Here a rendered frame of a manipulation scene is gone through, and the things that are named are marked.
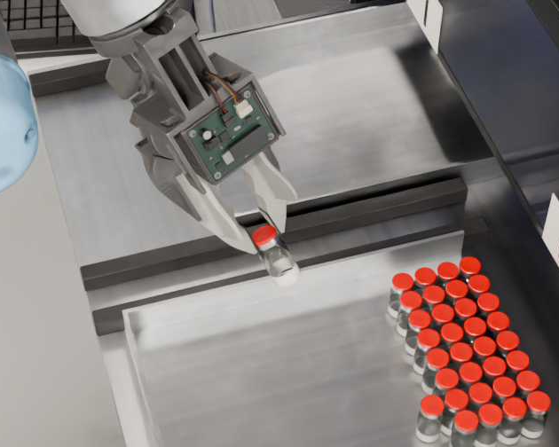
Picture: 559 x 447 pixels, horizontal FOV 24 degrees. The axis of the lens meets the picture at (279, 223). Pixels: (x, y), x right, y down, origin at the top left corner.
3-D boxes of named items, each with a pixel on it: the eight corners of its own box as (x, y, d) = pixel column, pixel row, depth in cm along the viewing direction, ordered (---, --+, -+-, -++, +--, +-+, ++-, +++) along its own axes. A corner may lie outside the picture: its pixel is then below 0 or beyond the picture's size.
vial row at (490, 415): (428, 293, 125) (432, 263, 122) (500, 448, 114) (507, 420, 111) (406, 298, 125) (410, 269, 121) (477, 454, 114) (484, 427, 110)
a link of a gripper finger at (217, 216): (249, 295, 92) (198, 192, 87) (216, 266, 97) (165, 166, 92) (286, 271, 92) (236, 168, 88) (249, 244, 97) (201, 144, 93)
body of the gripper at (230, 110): (204, 206, 86) (114, 59, 79) (156, 168, 93) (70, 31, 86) (295, 139, 87) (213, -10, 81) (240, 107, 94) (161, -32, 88)
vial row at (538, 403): (471, 283, 126) (476, 253, 123) (547, 435, 115) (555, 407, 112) (450, 287, 126) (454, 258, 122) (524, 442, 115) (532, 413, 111)
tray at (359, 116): (436, 15, 152) (440, -8, 150) (529, 170, 136) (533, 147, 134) (156, 74, 146) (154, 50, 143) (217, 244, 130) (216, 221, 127)
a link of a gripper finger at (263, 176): (307, 254, 93) (242, 163, 88) (271, 228, 98) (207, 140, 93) (339, 227, 93) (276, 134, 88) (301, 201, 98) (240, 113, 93)
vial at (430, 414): (435, 419, 116) (439, 391, 113) (444, 439, 115) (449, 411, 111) (412, 425, 116) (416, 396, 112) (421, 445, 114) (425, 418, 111)
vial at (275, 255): (293, 264, 100) (269, 223, 97) (306, 274, 98) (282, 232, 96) (271, 281, 99) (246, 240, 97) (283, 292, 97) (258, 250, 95)
